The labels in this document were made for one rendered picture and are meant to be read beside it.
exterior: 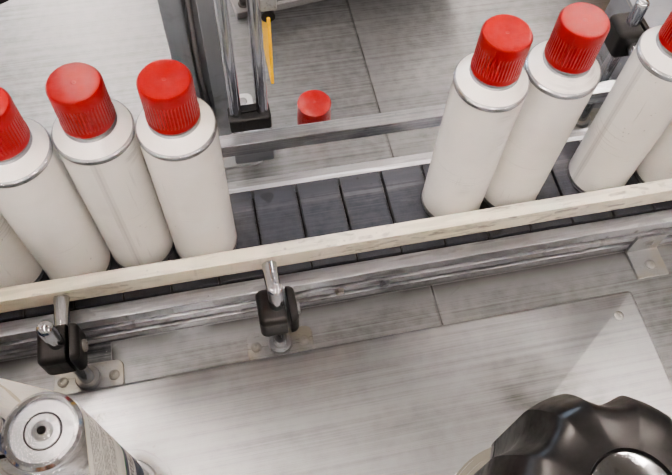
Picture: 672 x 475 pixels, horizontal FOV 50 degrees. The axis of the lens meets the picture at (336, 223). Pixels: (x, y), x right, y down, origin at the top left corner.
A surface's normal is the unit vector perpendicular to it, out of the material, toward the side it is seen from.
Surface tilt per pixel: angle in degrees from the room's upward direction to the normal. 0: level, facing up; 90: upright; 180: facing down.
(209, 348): 0
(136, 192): 90
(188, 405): 0
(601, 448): 7
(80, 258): 90
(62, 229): 90
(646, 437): 10
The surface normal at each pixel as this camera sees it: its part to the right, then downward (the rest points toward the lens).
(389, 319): 0.04, -0.49
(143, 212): 0.71, 0.63
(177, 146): 0.12, 0.21
